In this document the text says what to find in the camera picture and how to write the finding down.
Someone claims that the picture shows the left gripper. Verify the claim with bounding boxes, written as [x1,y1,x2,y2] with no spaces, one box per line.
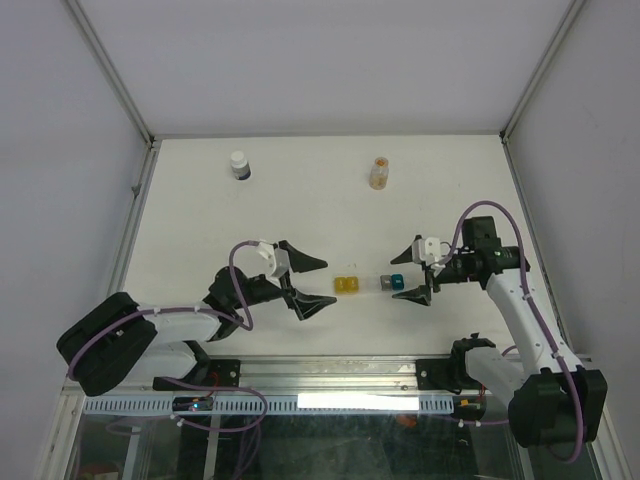
[232,242,336,319]

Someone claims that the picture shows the weekly pill organizer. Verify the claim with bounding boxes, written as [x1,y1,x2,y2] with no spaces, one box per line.
[332,273,422,295]

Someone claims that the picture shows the clear bottle gold cap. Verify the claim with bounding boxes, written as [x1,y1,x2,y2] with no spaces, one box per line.
[369,157,389,190]

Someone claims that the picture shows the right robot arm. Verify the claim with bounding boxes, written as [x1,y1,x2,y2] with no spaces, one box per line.
[392,216,608,447]

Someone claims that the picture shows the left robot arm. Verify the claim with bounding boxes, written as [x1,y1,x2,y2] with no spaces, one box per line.
[56,240,337,397]

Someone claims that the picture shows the white cap pill bottle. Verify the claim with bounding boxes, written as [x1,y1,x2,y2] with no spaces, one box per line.
[230,150,251,181]

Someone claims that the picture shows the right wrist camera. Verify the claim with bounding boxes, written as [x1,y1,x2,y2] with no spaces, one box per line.
[411,236,445,268]

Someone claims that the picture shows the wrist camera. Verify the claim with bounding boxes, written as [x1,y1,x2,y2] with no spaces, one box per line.
[256,241,290,281]
[411,236,445,268]

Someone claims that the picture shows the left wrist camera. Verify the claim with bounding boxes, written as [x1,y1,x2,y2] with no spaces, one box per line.
[256,241,290,281]

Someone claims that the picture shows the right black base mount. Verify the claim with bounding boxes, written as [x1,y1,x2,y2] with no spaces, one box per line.
[415,353,508,394]

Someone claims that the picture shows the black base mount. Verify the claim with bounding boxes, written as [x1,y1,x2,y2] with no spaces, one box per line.
[172,358,241,390]
[415,353,508,394]

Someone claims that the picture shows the aluminium mounting rail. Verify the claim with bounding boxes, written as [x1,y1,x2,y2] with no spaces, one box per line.
[92,355,447,396]

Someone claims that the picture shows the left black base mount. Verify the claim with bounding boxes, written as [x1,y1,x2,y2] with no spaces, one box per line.
[172,358,241,390]

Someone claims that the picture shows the slotted cable duct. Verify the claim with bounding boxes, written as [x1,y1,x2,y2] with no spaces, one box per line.
[84,393,454,416]

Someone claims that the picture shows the right aluminium frame post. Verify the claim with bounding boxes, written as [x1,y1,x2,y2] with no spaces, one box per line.
[499,0,588,142]

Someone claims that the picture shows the aluminium frame post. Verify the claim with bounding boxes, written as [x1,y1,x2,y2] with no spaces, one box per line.
[62,0,155,147]
[499,0,588,142]

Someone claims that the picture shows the left aluminium frame post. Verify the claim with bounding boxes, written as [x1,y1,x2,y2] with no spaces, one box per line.
[62,0,155,147]

